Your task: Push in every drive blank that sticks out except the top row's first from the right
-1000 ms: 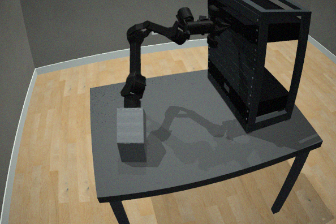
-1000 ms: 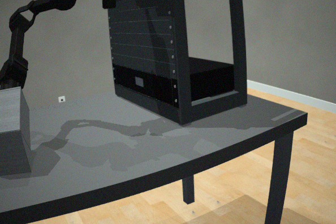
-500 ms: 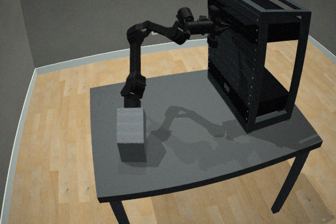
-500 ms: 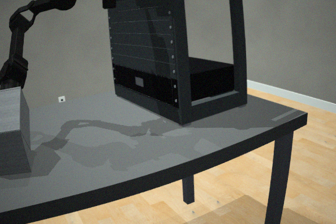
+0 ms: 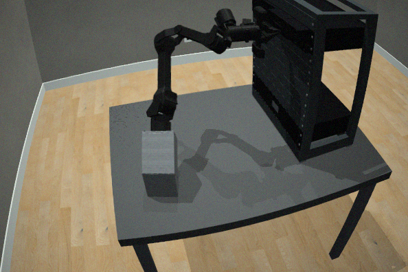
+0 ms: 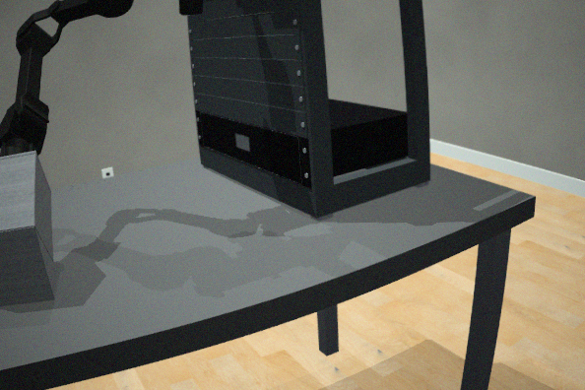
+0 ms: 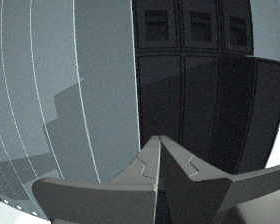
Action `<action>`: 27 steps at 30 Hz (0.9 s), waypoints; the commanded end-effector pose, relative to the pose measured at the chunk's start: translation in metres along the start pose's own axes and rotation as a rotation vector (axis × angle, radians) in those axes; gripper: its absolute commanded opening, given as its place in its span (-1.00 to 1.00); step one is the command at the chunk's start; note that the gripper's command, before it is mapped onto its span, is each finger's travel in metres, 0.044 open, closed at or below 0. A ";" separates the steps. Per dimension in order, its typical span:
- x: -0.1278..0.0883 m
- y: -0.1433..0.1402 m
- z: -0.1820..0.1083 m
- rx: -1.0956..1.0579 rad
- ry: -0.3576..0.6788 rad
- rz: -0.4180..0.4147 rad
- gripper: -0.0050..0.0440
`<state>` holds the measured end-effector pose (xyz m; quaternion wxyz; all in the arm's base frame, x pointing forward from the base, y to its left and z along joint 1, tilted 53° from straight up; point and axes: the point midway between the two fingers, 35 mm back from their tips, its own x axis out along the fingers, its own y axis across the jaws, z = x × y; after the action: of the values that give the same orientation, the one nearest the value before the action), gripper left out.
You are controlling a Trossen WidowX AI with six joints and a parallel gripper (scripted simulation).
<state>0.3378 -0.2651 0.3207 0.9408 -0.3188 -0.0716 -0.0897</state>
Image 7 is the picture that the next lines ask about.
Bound black server rack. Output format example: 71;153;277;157
0;0;280;221

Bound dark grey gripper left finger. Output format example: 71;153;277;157
32;136;161;224

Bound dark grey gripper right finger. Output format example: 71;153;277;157
159;135;280;224

